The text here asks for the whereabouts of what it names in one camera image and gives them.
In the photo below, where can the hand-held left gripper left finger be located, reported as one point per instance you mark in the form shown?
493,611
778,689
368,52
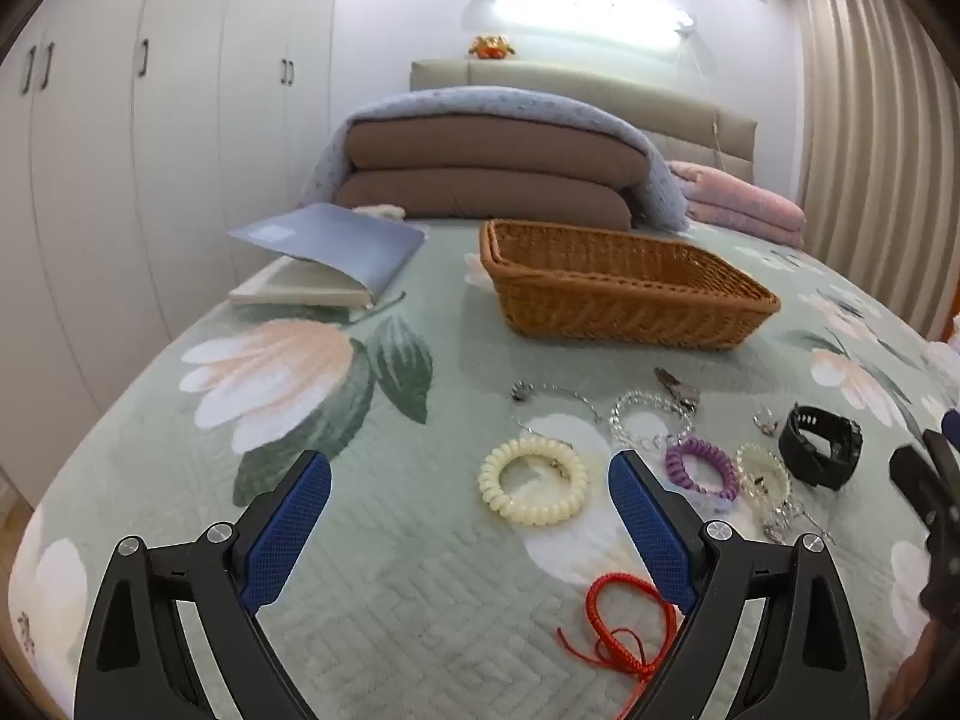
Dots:
292,517

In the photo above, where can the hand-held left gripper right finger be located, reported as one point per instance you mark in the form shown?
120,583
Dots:
646,521

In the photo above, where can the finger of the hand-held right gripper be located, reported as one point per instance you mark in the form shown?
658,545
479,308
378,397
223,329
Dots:
915,487
946,450

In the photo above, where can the wicker basket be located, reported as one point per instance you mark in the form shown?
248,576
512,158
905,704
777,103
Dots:
637,300

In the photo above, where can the black wrist watch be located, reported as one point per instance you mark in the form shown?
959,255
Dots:
802,442

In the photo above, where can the metal hair clip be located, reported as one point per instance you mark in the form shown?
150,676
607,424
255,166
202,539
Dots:
675,390

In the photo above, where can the white book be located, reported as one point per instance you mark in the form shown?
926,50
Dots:
300,289

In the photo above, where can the blue folder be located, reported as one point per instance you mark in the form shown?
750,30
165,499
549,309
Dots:
337,240

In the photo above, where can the folded pink quilt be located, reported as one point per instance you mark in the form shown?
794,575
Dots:
739,202

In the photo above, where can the beige curtain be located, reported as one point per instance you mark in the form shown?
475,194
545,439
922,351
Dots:
877,127

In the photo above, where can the white wardrobe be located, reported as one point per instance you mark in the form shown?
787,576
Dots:
150,202

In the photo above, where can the folded brown blue quilt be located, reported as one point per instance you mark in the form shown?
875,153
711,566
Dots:
487,165

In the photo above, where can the beige padded headboard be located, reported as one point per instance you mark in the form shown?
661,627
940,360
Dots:
675,105

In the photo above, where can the orange stuffed toy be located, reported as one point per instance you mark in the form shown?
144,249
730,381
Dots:
491,47

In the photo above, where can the wall light bar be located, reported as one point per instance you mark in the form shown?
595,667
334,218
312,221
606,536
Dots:
577,11

